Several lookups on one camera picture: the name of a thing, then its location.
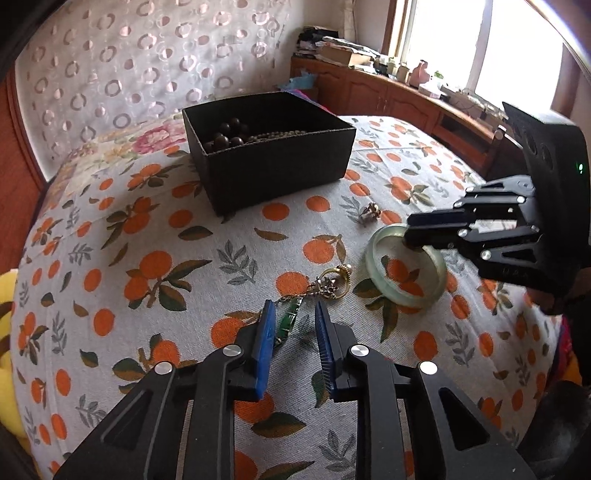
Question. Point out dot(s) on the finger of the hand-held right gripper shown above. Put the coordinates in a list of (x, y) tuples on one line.
[(503, 251), (498, 198)]

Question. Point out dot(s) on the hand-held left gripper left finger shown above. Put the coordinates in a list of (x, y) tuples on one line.
[(264, 350)]

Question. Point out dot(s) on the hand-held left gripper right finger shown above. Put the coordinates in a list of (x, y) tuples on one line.
[(325, 350)]

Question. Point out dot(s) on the pale green jade bangle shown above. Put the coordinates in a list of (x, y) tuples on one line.
[(429, 286)]

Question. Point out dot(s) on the black square box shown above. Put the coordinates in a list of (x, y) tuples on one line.
[(277, 147)]

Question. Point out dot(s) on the small silver charm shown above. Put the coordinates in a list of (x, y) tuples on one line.
[(369, 213)]

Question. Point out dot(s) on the wooden cabinet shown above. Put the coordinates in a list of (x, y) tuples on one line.
[(392, 106)]

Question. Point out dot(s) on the pink figurine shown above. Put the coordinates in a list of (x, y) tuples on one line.
[(420, 74)]

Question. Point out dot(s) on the window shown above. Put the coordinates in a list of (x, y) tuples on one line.
[(475, 46)]

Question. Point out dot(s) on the dark cloth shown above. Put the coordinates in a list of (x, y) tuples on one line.
[(563, 429)]

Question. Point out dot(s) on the stack of books and papers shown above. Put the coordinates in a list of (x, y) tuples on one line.
[(337, 48)]

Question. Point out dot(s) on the teal cloth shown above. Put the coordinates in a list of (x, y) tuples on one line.
[(298, 83)]

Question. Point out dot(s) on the floral bed sheet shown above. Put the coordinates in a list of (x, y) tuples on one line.
[(115, 152)]

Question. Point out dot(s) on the yellow plush toy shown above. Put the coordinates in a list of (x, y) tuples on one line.
[(7, 360)]

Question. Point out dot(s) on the circle patterned sheer curtain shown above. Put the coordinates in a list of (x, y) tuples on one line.
[(152, 60)]

